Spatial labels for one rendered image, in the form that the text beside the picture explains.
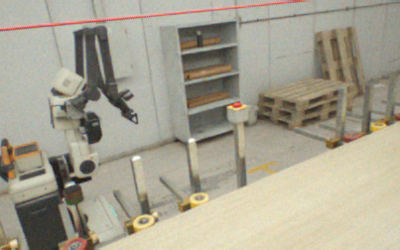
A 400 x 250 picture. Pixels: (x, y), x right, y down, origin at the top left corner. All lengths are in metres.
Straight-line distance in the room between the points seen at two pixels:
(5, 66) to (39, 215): 1.96
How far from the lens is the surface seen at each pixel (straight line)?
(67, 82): 2.13
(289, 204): 1.29
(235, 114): 1.39
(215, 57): 4.47
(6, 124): 3.84
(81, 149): 2.23
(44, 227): 2.24
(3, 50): 3.74
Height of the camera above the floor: 1.62
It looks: 20 degrees down
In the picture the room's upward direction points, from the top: 6 degrees counter-clockwise
